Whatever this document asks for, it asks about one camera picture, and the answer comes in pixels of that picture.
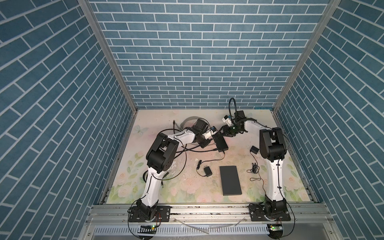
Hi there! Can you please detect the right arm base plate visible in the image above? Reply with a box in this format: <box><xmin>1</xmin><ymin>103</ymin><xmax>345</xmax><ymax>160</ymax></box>
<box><xmin>248</xmin><ymin>204</ymin><xmax>291</xmax><ymax>222</ymax></box>

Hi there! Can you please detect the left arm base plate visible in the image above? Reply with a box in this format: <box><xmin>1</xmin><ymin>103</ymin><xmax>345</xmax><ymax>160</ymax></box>
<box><xmin>128</xmin><ymin>206</ymin><xmax>171</xmax><ymax>223</ymax></box>

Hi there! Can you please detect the coiled black cable bundle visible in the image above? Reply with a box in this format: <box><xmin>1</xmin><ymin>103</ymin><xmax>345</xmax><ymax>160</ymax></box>
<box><xmin>142</xmin><ymin>169</ymin><xmax>164</xmax><ymax>188</ymax></box>

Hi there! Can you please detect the aluminium corner post right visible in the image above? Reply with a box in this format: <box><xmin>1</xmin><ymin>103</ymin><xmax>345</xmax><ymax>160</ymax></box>
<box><xmin>272</xmin><ymin>0</ymin><xmax>341</xmax><ymax>114</ymax></box>

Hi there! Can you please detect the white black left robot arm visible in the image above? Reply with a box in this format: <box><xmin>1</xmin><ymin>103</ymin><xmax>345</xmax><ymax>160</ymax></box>
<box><xmin>137</xmin><ymin>118</ymin><xmax>218</xmax><ymax>215</ymax></box>

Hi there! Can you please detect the large flat black box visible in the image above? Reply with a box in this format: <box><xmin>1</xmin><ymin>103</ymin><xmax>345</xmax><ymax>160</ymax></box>
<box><xmin>220</xmin><ymin>166</ymin><xmax>242</xmax><ymax>196</ymax></box>

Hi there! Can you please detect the thin black wire tangle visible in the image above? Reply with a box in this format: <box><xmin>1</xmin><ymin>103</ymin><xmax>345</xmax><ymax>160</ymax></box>
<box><xmin>246</xmin><ymin>152</ymin><xmax>268</xmax><ymax>202</ymax></box>

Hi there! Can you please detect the long black ethernet cable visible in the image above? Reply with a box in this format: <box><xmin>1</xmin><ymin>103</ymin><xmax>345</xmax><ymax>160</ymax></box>
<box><xmin>176</xmin><ymin>145</ymin><xmax>218</xmax><ymax>154</ymax></box>

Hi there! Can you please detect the aluminium corner post left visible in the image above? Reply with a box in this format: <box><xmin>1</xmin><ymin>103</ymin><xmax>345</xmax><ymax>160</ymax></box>
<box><xmin>78</xmin><ymin>0</ymin><xmax>138</xmax><ymax>114</ymax></box>

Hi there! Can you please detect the aluminium front rail frame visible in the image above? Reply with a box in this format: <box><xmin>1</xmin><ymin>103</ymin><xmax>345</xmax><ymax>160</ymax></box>
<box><xmin>80</xmin><ymin>202</ymin><xmax>342</xmax><ymax>240</ymax></box>

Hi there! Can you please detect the black ethernet cable loop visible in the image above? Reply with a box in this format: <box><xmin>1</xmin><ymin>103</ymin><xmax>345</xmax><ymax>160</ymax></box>
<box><xmin>160</xmin><ymin>119</ymin><xmax>211</xmax><ymax>160</ymax></box>

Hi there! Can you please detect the grey cable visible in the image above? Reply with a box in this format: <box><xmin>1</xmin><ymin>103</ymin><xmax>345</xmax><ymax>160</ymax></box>
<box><xmin>181</xmin><ymin>115</ymin><xmax>202</xmax><ymax>130</ymax></box>

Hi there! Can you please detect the black power adapter with cord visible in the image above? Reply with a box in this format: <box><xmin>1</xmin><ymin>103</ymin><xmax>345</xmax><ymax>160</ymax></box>
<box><xmin>196</xmin><ymin>152</ymin><xmax>226</xmax><ymax>177</ymax></box>

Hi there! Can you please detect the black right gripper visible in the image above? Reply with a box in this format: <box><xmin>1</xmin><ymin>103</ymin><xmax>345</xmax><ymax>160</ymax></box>
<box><xmin>216</xmin><ymin>125</ymin><xmax>242</xmax><ymax>138</ymax></box>

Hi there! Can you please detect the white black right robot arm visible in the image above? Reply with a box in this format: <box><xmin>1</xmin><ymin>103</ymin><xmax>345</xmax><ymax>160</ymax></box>
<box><xmin>221</xmin><ymin>111</ymin><xmax>287</xmax><ymax>214</ymax></box>

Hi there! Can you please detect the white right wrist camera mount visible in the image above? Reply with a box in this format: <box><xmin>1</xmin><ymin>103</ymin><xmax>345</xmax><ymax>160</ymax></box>
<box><xmin>222</xmin><ymin>115</ymin><xmax>233</xmax><ymax>127</ymax></box>

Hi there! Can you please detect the aluminium corner post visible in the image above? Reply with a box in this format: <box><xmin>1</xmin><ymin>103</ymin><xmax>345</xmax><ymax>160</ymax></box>
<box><xmin>272</xmin><ymin>0</ymin><xmax>341</xmax><ymax>114</ymax></box>
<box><xmin>78</xmin><ymin>0</ymin><xmax>138</xmax><ymax>114</ymax></box>

